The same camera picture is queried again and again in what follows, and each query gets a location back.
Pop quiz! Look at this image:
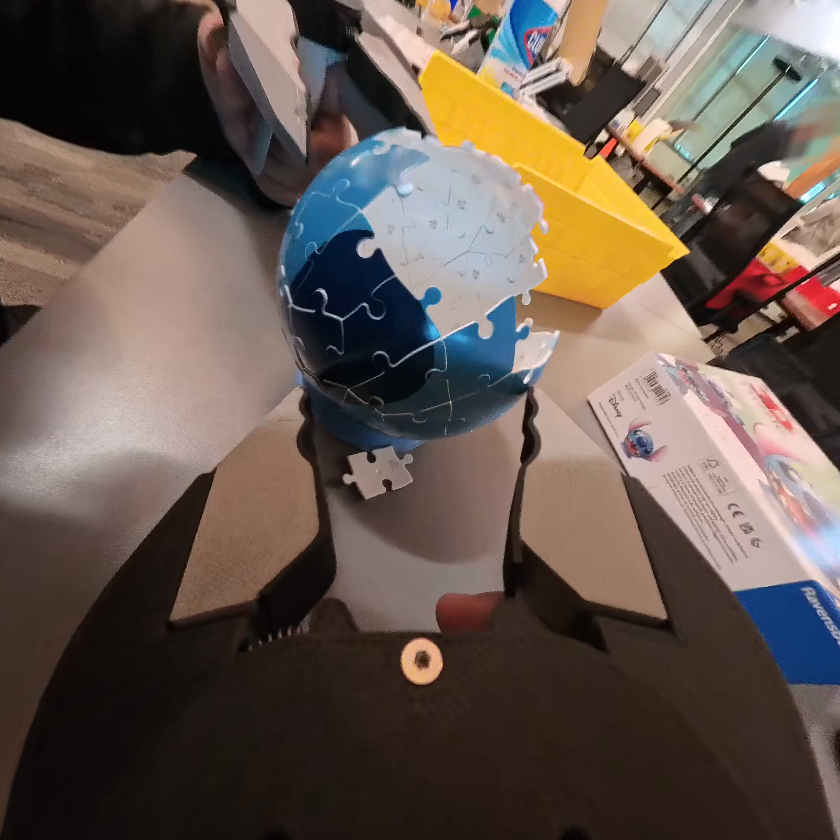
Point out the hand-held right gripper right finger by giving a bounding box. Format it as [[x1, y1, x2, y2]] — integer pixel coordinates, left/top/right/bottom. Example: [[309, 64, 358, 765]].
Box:
[[504, 386, 678, 637]]

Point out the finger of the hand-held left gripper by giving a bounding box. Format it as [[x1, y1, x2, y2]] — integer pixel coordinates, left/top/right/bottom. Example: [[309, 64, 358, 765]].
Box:
[[226, 8, 311, 193], [346, 31, 435, 133]]

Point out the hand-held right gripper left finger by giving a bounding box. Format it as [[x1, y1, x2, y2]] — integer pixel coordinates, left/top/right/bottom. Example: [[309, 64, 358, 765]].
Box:
[[169, 387, 338, 623]]

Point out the white puzzle piece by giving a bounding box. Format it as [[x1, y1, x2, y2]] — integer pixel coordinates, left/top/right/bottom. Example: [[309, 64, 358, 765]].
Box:
[[341, 448, 416, 501]]

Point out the blue puzzle ball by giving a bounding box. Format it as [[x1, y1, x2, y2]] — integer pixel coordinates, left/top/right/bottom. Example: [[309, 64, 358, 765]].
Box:
[[279, 126, 562, 439]]

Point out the person's left forearm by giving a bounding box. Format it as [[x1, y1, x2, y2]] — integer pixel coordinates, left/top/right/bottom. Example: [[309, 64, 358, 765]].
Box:
[[0, 0, 221, 155]]

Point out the white blue puzzle box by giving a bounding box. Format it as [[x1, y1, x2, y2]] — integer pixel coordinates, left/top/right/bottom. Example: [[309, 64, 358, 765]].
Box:
[[587, 351, 840, 686]]

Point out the blue ball stand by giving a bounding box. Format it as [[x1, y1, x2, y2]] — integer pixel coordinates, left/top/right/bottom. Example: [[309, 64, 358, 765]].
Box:
[[307, 394, 427, 455]]

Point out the person's right hand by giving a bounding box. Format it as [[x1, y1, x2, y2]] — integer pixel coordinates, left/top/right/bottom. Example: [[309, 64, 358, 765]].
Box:
[[435, 591, 506, 635]]

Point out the blue white wipes canister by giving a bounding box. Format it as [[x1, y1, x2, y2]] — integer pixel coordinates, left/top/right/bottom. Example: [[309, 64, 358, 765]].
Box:
[[476, 0, 568, 93]]

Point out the black monitor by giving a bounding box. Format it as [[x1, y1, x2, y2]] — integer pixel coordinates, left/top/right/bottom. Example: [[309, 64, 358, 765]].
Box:
[[564, 66, 647, 158]]

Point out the yellow plastic bin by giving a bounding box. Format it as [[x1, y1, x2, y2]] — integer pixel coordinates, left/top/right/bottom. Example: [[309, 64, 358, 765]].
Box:
[[419, 49, 691, 309]]

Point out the black office chair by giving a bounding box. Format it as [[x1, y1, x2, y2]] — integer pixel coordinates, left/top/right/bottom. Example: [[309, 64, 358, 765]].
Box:
[[659, 174, 805, 336]]

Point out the black floor lamp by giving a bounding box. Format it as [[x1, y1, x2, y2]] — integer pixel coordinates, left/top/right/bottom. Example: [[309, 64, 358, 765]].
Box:
[[686, 56, 802, 175]]

